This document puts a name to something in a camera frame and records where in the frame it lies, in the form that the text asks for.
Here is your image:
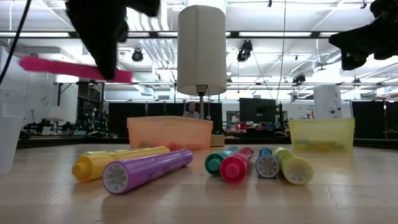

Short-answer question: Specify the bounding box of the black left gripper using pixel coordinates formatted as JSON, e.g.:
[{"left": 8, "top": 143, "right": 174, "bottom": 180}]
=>
[{"left": 65, "top": 0, "right": 161, "bottom": 81}]

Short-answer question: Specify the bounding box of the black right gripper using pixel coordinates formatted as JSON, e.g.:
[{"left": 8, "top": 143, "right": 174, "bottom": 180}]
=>
[{"left": 328, "top": 9, "right": 398, "bottom": 71}]

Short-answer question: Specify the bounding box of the pink highlighter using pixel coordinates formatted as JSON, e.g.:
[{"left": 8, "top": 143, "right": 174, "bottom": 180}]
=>
[{"left": 19, "top": 55, "right": 134, "bottom": 84}]

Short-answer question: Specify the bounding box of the yellow plastic bin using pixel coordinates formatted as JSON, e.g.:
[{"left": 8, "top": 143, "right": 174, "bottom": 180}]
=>
[{"left": 288, "top": 117, "right": 356, "bottom": 153}]

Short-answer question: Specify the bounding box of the yellow highlighter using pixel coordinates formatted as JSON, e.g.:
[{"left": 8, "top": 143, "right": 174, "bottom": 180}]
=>
[
  {"left": 81, "top": 148, "right": 150, "bottom": 156},
  {"left": 272, "top": 147, "right": 315, "bottom": 186}
]

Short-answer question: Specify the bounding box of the orange plastic bin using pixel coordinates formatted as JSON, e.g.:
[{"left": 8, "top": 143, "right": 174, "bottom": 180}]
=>
[{"left": 126, "top": 115, "right": 214, "bottom": 151}]

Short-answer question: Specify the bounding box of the orange-yellow highlighter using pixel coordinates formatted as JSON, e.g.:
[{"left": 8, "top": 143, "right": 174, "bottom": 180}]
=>
[{"left": 72, "top": 146, "right": 171, "bottom": 184}]

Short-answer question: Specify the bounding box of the purple highlighter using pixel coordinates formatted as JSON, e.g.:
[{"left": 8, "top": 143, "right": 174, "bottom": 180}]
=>
[{"left": 101, "top": 148, "right": 194, "bottom": 196}]

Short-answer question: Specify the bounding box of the blue highlighter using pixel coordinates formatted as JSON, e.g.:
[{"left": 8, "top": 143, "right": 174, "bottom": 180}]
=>
[{"left": 254, "top": 147, "right": 281, "bottom": 180}]

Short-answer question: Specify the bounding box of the teal highlighter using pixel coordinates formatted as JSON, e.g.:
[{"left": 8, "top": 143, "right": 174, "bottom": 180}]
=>
[{"left": 204, "top": 146, "right": 240, "bottom": 177}]

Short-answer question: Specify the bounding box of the red highlighter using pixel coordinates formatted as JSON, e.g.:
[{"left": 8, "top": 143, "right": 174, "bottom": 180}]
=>
[{"left": 219, "top": 147, "right": 255, "bottom": 184}]

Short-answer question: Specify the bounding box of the white cylindrical appliance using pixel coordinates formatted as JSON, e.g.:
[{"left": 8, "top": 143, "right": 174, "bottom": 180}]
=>
[{"left": 313, "top": 85, "right": 343, "bottom": 119}]

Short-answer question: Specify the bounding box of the dark storage shelf rack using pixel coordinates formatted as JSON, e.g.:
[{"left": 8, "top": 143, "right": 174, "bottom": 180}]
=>
[{"left": 76, "top": 83, "right": 105, "bottom": 135}]

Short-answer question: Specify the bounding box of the black partition panel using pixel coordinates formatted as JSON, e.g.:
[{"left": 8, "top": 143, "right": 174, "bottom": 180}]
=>
[
  {"left": 108, "top": 101, "right": 223, "bottom": 138},
  {"left": 351, "top": 100, "right": 398, "bottom": 140}
]

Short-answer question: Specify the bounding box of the white cylindrical cup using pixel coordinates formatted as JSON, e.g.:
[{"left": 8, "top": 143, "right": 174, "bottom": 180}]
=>
[{"left": 176, "top": 4, "right": 228, "bottom": 147}]

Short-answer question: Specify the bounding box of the person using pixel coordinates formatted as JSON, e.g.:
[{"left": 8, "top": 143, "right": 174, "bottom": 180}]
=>
[{"left": 183, "top": 101, "right": 201, "bottom": 119}]

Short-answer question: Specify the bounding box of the black monitor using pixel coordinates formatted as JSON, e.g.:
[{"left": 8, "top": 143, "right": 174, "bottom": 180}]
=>
[{"left": 239, "top": 98, "right": 277, "bottom": 124}]

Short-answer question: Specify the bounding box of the clear plastic bin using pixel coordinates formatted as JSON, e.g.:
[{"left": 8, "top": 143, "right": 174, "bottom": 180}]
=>
[{"left": 0, "top": 90, "right": 29, "bottom": 175}]

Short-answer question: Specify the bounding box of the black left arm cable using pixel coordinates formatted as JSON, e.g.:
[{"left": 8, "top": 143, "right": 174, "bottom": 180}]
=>
[{"left": 0, "top": 0, "right": 32, "bottom": 85}]

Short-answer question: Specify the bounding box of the black metal table frame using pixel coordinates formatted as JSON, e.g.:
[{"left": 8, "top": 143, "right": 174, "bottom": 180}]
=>
[{"left": 15, "top": 136, "right": 398, "bottom": 150}]

